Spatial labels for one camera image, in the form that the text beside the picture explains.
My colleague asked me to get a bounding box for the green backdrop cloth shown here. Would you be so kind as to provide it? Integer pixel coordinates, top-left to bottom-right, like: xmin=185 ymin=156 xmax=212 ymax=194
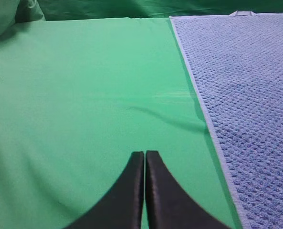
xmin=0 ymin=0 xmax=283 ymax=36

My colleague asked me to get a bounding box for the blue waffle-weave towel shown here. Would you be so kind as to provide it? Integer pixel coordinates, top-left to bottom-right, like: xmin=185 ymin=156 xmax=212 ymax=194
xmin=170 ymin=11 xmax=283 ymax=229

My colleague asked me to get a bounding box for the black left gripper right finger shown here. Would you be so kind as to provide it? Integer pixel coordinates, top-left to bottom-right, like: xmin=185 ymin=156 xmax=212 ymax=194
xmin=145 ymin=150 xmax=228 ymax=229

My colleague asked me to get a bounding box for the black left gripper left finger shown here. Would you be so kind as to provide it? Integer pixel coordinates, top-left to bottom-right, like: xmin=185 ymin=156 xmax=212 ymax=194
xmin=67 ymin=151 xmax=144 ymax=229

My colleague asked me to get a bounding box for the green cloth table cover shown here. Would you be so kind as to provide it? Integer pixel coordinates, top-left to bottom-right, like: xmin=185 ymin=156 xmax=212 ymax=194
xmin=0 ymin=18 xmax=241 ymax=229

